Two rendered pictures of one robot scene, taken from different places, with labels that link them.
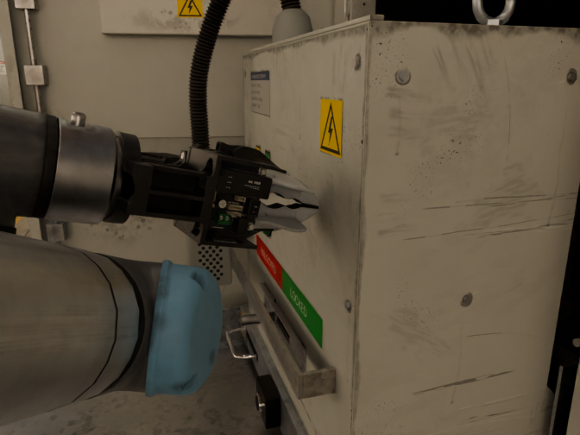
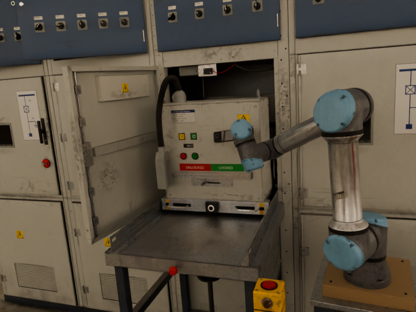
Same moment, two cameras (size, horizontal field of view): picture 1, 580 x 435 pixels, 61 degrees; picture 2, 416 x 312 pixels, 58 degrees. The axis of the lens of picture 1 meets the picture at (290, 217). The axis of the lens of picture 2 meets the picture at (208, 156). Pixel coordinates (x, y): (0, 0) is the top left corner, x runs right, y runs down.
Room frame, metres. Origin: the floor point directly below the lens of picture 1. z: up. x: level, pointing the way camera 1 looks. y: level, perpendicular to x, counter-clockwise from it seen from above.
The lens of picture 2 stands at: (-0.37, 1.41, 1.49)
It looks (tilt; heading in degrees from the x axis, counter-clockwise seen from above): 12 degrees down; 306
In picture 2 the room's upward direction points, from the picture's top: 4 degrees counter-clockwise
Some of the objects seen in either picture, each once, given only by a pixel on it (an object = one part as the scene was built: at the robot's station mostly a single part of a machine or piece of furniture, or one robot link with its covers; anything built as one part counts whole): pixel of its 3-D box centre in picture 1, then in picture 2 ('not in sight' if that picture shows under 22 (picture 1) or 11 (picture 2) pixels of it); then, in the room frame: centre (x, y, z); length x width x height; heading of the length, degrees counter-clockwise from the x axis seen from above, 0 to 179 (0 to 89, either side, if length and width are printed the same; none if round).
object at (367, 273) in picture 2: not in sight; (366, 264); (-0.11, 0.17, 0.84); 0.15 x 0.15 x 0.10
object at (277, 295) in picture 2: not in sight; (269, 301); (0.08, 0.53, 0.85); 0.08 x 0.08 x 0.10; 16
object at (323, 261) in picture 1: (280, 235); (209, 154); (0.62, 0.01, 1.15); 0.48 x 0.01 x 0.48; 16
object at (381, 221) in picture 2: not in sight; (367, 232); (-0.11, 0.17, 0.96); 0.13 x 0.12 x 0.14; 80
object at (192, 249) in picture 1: (209, 235); (163, 169); (0.80, 0.14, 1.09); 0.08 x 0.05 x 0.17; 106
